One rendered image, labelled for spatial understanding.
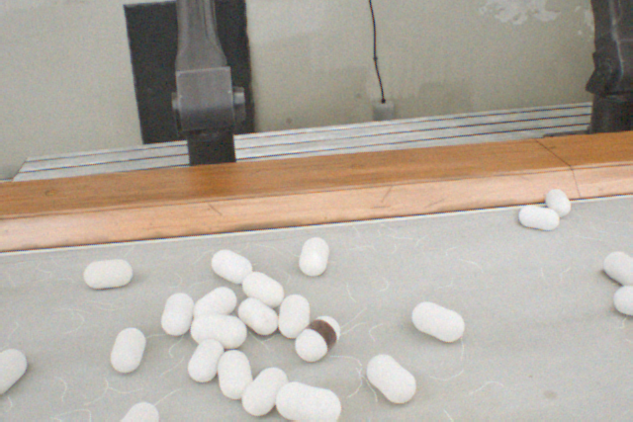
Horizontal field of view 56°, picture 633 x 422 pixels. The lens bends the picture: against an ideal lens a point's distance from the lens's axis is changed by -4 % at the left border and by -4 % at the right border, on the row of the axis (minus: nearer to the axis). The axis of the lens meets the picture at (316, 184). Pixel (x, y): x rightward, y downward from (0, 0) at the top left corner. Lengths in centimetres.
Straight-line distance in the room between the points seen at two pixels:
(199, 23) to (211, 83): 8
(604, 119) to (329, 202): 54
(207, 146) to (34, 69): 174
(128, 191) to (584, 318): 41
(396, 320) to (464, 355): 6
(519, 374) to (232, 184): 32
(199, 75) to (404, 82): 186
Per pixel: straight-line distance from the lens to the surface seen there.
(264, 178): 60
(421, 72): 258
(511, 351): 42
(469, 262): 50
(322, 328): 39
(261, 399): 36
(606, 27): 97
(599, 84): 96
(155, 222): 56
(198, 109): 75
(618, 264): 50
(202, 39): 78
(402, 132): 101
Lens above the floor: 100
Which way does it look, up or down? 24 degrees down
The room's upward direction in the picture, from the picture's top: 2 degrees counter-clockwise
